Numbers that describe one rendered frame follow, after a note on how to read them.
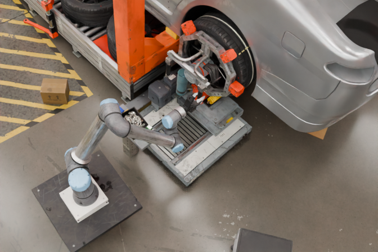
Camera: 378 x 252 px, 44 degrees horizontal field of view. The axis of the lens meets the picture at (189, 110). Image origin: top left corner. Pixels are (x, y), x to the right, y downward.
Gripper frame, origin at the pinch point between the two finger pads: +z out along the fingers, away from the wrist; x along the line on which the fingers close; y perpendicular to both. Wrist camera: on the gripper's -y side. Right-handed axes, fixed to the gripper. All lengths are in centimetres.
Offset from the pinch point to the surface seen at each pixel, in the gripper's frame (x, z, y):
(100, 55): -110, -11, 44
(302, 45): 46, 33, -69
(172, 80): -45, 16, 40
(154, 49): -62, 10, 11
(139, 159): -24, -41, 83
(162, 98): -39, -1, 45
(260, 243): 100, -34, 49
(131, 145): -30, -44, 63
